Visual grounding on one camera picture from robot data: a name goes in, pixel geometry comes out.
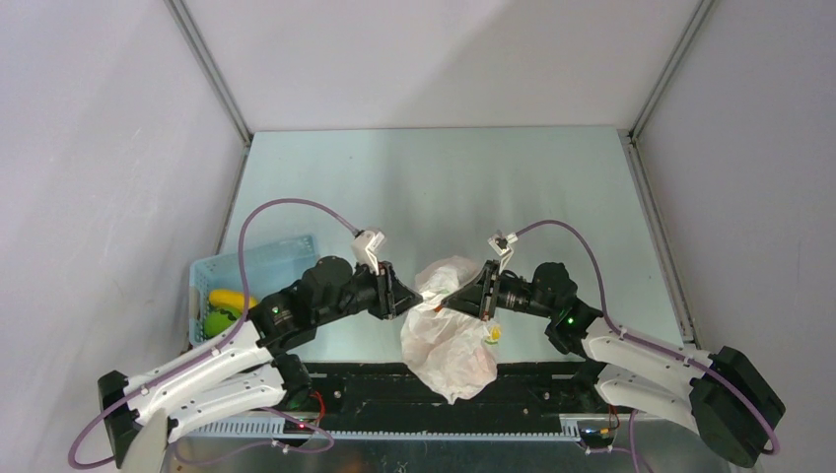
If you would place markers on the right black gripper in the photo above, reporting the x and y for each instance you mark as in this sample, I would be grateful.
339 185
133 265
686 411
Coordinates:
475 298

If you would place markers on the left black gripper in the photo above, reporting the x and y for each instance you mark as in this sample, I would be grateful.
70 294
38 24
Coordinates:
394 298

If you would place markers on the white plastic bag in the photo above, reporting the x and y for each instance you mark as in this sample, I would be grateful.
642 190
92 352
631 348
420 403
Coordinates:
450 352

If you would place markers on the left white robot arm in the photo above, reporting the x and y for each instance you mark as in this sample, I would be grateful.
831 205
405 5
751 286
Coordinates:
249 365

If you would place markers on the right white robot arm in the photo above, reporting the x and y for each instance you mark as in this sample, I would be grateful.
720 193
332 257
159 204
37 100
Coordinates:
721 397

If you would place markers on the fake yellow lemon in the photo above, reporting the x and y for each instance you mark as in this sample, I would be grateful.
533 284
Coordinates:
229 299

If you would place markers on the fake lime green fruit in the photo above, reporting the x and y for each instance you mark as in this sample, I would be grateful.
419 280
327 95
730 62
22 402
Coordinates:
219 320

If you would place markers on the light blue plastic basket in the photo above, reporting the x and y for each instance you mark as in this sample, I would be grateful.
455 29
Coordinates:
268 268

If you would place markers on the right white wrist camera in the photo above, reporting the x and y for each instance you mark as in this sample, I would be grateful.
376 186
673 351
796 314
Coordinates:
503 245

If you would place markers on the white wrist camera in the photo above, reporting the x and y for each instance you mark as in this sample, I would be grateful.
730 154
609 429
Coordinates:
503 245
365 248

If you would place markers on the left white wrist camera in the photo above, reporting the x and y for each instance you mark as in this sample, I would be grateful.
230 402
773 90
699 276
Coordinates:
365 248

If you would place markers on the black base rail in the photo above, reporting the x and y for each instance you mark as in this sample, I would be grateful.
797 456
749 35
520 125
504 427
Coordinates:
530 398

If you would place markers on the right aluminium frame post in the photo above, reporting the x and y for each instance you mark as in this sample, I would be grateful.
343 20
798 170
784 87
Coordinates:
695 23

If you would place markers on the aluminium frame post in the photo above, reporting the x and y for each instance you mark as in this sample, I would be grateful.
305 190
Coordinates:
695 23
194 39

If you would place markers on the left aluminium frame post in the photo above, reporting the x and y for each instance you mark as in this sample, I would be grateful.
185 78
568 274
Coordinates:
194 39

